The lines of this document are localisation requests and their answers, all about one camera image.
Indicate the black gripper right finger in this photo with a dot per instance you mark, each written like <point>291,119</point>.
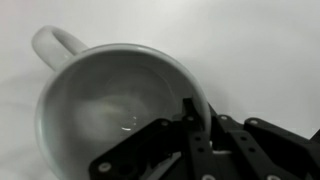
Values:
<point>266,153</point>

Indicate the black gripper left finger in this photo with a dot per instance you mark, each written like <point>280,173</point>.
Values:
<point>150,156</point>

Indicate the white mug with green band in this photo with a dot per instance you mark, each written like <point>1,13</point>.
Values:
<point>100,93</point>

